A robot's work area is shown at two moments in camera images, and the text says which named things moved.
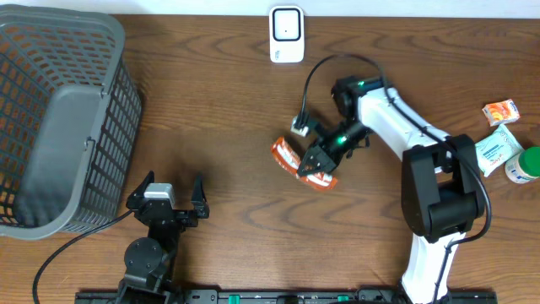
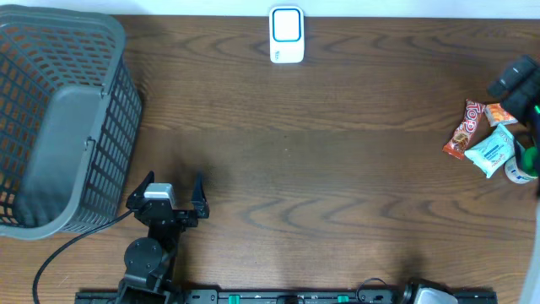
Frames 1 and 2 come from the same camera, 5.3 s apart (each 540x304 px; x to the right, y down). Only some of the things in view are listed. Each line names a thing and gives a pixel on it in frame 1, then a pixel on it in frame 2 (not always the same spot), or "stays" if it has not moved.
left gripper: [189, 219] stays
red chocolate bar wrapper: [287, 159] to [458, 142]
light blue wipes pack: [495, 148] stays
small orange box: [500, 112] stays
